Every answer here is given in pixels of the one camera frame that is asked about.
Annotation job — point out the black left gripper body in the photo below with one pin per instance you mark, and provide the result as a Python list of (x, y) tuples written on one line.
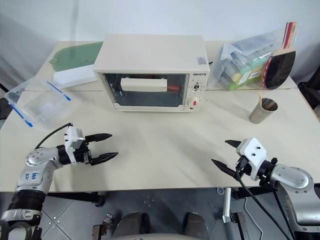
[(83, 155)]

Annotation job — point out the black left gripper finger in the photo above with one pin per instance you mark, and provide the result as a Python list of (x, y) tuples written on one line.
[(100, 137), (103, 158)]

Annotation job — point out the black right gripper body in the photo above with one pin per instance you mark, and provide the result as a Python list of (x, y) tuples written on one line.
[(243, 166)]

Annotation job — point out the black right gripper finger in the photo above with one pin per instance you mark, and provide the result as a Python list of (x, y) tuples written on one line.
[(225, 168), (233, 144)]

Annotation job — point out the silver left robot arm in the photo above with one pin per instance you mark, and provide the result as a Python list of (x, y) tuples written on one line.
[(37, 157)]

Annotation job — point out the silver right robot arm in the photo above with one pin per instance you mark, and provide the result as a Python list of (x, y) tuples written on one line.
[(292, 175)]

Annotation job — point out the cream toaster oven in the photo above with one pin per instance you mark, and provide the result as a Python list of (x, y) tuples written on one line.
[(150, 50)]

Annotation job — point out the metal cup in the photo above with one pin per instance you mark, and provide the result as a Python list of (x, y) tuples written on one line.
[(260, 113)]

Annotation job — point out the dark rounded shape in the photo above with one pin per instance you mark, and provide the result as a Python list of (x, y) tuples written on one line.
[(197, 223), (133, 223)]

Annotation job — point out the white foam block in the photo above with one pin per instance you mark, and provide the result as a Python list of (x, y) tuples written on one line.
[(72, 76)]

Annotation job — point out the clear plastic bag of items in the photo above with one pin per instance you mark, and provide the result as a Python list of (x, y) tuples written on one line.
[(240, 65)]

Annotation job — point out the green cutting board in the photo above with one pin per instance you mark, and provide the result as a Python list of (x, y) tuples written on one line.
[(75, 55)]

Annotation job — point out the black table tennis paddle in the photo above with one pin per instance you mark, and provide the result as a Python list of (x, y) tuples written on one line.
[(280, 67)]

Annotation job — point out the clear plastic storage container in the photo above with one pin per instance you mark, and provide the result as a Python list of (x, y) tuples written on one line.
[(17, 92)]

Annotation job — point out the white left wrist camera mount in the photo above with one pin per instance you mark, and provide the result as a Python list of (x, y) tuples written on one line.
[(71, 140)]

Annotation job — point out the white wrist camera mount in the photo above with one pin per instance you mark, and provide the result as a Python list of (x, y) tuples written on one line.
[(255, 150), (71, 140)]

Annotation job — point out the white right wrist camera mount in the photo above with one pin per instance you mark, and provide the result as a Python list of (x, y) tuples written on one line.
[(255, 150)]

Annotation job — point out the black table frame bar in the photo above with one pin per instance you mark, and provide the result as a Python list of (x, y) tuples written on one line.
[(255, 192)]

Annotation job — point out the silver metal bracket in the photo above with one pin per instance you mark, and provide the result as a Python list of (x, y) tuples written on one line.
[(227, 205)]

